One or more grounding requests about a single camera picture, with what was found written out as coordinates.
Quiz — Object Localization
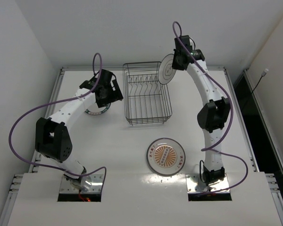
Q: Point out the black wall cable white plug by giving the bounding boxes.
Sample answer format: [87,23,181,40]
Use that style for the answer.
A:
[251,68,269,95]

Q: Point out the metal base plate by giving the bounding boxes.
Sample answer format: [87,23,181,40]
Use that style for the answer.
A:
[59,174,104,194]
[185,173,230,194]

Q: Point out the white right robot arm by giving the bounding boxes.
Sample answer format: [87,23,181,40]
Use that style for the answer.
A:
[172,35,232,186]

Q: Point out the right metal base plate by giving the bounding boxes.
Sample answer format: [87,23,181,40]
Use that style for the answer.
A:
[185,173,230,194]

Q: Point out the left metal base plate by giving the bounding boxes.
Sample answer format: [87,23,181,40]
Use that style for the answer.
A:
[59,174,104,194]

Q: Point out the white plate green rim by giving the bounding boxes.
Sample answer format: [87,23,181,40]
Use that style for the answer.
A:
[158,54,176,85]

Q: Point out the plate with orange sunburst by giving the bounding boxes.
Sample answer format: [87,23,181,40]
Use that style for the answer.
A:
[146,137,186,177]

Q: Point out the grey wire dish rack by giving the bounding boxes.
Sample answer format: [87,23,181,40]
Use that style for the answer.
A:
[123,61,172,126]

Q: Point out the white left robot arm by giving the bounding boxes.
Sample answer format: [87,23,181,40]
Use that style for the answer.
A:
[35,69,123,181]

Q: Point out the plate with teal band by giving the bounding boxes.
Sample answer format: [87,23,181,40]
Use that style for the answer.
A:
[85,104,111,116]

